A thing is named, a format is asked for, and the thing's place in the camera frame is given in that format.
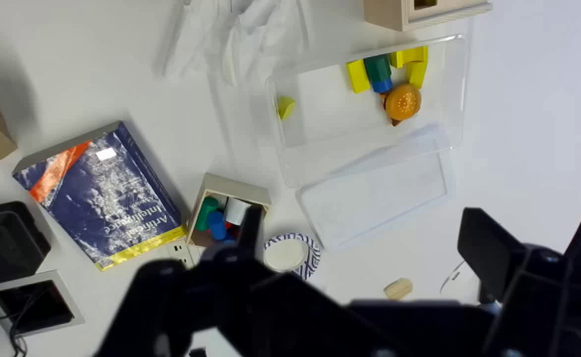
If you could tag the small wooden box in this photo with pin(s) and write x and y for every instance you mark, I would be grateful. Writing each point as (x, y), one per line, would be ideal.
(233, 188)

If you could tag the black flat case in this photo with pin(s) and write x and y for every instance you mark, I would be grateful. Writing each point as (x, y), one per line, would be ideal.
(5, 241)

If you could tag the blue hardcover textbook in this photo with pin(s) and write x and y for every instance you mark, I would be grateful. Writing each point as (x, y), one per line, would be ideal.
(104, 200)

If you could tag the small beige wooden block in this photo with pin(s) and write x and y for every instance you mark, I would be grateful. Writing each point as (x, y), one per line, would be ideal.
(397, 289)

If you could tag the blue toy block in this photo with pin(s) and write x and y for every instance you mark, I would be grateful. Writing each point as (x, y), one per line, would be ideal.
(384, 87)

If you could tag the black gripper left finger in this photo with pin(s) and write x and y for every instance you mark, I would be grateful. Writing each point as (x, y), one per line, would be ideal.
(251, 230)

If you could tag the wooden shape sorter box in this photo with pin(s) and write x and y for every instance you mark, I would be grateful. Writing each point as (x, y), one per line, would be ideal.
(395, 11)

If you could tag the yellow angled block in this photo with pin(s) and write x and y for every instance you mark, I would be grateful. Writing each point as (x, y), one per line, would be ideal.
(417, 65)

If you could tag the green toy block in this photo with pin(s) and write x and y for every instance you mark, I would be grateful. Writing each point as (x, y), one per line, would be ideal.
(378, 67)

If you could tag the orange round toy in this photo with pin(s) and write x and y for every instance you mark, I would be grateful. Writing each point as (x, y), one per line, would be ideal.
(401, 103)

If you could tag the crumpled clear plastic bag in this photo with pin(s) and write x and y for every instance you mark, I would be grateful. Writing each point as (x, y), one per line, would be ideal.
(251, 33)

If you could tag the white power outlet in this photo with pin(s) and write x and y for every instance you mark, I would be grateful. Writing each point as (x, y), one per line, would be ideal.
(181, 251)

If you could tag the green wooden cylinder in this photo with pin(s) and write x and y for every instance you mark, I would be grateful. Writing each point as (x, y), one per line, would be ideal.
(207, 214)

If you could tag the clear plastic bin lid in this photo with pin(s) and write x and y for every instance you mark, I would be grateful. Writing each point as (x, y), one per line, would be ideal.
(376, 190)

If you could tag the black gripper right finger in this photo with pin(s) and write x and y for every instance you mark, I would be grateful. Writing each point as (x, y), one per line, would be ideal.
(489, 249)

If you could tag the small yellow-green block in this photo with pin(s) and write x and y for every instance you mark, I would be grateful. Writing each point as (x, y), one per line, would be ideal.
(286, 109)

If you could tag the clear plastic bin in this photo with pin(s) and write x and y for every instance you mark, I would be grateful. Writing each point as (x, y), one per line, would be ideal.
(330, 113)

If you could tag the yellow rectangular block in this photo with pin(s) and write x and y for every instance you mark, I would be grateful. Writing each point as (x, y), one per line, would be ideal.
(358, 77)

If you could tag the large blue wooden cylinder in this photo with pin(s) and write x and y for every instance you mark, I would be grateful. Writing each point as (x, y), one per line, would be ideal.
(217, 228)

